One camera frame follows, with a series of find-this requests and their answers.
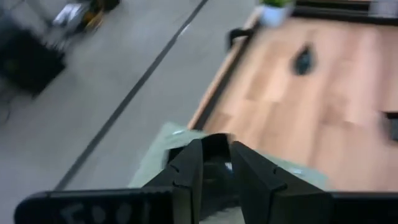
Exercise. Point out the black teardrop plate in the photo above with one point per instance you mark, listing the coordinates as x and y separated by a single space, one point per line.
303 62

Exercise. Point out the white device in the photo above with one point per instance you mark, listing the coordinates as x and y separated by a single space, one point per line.
70 15

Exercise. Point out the yellow black device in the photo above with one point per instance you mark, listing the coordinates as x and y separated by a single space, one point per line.
94 18

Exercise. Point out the black table clamp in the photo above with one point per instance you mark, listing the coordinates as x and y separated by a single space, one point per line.
231 37

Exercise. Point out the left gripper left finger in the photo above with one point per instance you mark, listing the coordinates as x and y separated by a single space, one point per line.
186 177

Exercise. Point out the green plant in white pot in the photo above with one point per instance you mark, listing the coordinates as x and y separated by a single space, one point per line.
275 17

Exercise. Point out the black small square plate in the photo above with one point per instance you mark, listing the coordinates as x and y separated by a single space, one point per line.
393 126
216 149

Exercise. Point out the black equipment case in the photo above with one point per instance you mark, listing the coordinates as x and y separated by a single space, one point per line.
28 65

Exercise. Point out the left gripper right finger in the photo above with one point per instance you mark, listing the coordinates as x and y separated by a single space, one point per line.
264 193

